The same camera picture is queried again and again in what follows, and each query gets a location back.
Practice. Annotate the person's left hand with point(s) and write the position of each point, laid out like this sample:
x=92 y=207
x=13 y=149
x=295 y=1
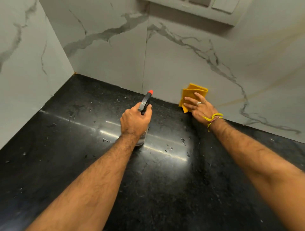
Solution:
x=133 y=123

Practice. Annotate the person's right hand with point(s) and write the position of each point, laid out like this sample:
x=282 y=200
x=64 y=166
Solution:
x=202 y=110

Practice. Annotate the yellow cleaning cloth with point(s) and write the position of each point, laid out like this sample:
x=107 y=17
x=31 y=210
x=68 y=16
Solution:
x=190 y=91

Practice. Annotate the clear spray bottle black trigger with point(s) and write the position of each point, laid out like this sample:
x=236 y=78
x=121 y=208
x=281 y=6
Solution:
x=145 y=101

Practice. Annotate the person's left forearm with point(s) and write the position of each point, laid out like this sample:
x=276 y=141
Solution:
x=88 y=190

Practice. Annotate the person's right forearm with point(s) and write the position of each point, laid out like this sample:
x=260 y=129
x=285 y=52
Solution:
x=262 y=161

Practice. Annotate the yellow thread wristband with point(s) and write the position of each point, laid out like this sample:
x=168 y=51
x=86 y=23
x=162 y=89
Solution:
x=214 y=117

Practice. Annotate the black stone countertop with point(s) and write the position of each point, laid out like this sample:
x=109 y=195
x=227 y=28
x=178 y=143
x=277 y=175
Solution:
x=166 y=178

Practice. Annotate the white wall switch panel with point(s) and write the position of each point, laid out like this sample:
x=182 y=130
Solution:
x=209 y=9

